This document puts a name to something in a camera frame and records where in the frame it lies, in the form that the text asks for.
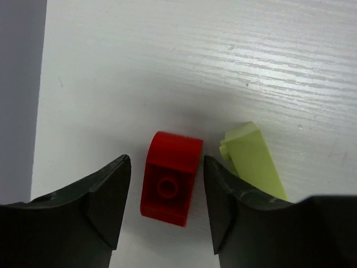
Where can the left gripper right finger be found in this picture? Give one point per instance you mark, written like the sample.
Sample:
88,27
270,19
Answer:
251,228

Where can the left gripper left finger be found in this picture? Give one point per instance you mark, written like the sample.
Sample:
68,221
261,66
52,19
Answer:
75,226

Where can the pale lime lego brick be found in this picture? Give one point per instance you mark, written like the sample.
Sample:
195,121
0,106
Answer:
251,160

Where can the red lego piece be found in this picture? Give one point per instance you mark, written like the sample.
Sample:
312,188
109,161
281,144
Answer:
170,171

